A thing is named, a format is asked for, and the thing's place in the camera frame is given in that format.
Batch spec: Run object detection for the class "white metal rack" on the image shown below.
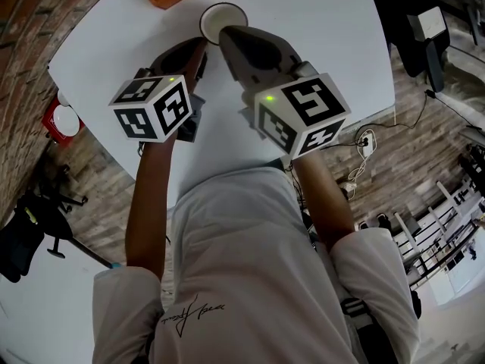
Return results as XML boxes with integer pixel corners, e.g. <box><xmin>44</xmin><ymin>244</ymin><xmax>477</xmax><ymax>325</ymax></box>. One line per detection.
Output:
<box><xmin>392</xmin><ymin>180</ymin><xmax>485</xmax><ymax>291</ymax></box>

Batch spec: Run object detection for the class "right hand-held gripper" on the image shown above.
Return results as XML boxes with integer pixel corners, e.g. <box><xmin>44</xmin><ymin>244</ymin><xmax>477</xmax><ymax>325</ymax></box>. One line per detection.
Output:
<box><xmin>218</xmin><ymin>24</ymin><xmax>352</xmax><ymax>159</ymax></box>

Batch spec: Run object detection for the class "white box on chair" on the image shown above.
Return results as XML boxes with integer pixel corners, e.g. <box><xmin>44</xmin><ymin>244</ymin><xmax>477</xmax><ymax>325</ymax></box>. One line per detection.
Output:
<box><xmin>407</xmin><ymin>6</ymin><xmax>447</xmax><ymax>44</ymax></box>

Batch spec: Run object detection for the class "white power cable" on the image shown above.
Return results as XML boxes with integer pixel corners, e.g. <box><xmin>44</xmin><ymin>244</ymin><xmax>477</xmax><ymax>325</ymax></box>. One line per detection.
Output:
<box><xmin>338</xmin><ymin>153</ymin><xmax>371</xmax><ymax>201</ymax></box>

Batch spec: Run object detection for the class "person's left forearm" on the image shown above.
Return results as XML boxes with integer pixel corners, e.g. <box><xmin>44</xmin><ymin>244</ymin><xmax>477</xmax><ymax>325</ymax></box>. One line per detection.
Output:
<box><xmin>124</xmin><ymin>140</ymin><xmax>179</xmax><ymax>268</ymax></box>

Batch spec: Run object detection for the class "person's white shirt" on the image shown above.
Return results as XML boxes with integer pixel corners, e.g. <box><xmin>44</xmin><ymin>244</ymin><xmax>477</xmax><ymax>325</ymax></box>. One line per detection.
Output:
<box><xmin>92</xmin><ymin>165</ymin><xmax>421</xmax><ymax>364</ymax></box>

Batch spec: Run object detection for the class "white round plate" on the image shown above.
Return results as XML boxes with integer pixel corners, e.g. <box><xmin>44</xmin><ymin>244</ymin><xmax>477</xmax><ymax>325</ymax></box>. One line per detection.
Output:
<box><xmin>50</xmin><ymin>104</ymin><xmax>81</xmax><ymax>137</ymax></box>

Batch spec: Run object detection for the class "person's right forearm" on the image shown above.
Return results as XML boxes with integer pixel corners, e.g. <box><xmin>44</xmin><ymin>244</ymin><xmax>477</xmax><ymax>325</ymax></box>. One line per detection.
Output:
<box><xmin>291</xmin><ymin>148</ymin><xmax>355</xmax><ymax>252</ymax></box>

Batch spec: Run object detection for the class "black office chair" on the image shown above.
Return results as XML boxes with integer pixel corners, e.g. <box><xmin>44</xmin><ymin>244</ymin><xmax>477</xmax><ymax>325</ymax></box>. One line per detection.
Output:
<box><xmin>0</xmin><ymin>165</ymin><xmax>89</xmax><ymax>284</ymax></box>
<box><xmin>378</xmin><ymin>0</ymin><xmax>452</xmax><ymax>93</ymax></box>

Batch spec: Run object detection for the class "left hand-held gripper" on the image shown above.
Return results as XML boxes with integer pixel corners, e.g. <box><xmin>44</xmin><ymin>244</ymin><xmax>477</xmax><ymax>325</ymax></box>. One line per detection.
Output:
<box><xmin>108</xmin><ymin>36</ymin><xmax>210</xmax><ymax>144</ymax></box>

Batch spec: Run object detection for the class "white cup with leaf print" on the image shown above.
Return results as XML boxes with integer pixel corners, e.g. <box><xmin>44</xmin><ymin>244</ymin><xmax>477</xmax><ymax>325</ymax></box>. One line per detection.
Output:
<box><xmin>199</xmin><ymin>1</ymin><xmax>249</xmax><ymax>47</ymax></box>

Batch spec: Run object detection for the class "white power strip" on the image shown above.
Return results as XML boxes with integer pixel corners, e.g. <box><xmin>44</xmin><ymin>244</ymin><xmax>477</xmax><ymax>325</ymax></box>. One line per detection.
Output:
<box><xmin>357</xmin><ymin>128</ymin><xmax>377</xmax><ymax>158</ymax></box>

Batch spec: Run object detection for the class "red fire equipment box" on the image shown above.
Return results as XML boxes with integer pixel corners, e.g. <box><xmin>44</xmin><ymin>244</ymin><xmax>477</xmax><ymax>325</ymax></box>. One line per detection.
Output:
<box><xmin>40</xmin><ymin>96</ymin><xmax>86</xmax><ymax>149</ymax></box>

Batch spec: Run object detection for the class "black power cable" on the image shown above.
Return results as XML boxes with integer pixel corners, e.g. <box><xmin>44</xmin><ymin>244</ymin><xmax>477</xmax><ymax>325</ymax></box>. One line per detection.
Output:
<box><xmin>321</xmin><ymin>89</ymin><xmax>485</xmax><ymax>151</ymax></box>

